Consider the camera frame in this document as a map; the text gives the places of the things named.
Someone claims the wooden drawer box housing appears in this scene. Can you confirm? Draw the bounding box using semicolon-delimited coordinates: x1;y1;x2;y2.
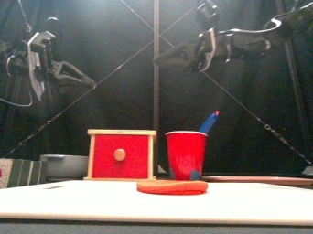
83;129;158;181

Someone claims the red drawer with wooden knob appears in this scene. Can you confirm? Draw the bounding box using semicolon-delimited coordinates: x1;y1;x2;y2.
91;134;152;179

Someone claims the red-orange dough disc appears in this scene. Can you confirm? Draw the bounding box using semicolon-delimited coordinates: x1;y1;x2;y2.
136;179;209;196

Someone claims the blue marker pen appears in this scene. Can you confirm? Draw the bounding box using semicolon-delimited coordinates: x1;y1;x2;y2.
198;110;221;134

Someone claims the red plastic cup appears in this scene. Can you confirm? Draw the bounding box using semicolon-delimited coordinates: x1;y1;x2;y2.
165;131;209;181

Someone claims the green striped block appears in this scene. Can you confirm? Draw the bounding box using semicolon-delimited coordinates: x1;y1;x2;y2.
0;158;50;190

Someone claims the white cutting board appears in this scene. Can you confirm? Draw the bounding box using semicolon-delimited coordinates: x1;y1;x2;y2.
0;179;313;227

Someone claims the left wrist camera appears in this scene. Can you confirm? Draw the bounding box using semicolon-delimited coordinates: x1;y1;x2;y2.
27;30;58;102

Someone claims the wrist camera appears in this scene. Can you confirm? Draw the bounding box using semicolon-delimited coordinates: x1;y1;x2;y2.
196;0;221;30
27;30;58;102

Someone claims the thin diagonal brace wire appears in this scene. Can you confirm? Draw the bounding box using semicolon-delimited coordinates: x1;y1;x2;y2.
121;0;313;167
0;5;204;158

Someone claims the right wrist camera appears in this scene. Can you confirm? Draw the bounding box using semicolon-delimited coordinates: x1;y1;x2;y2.
196;0;221;30

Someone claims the metal frame pole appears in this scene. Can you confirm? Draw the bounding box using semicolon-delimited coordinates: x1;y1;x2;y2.
276;0;313;170
153;0;162;176

